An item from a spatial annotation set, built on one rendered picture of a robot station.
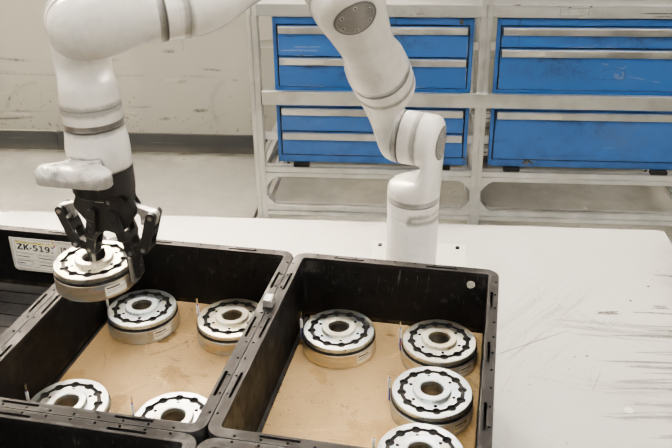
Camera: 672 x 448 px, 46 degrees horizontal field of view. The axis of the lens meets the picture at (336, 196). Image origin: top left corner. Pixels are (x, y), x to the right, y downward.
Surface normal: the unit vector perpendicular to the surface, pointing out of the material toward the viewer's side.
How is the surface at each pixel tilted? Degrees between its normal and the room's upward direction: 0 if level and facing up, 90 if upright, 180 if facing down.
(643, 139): 90
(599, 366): 0
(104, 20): 82
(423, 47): 90
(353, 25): 127
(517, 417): 0
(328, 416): 0
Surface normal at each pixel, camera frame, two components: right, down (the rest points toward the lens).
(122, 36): 0.62, 0.44
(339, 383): -0.01, -0.90
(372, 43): 0.48, 0.78
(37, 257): -0.20, 0.42
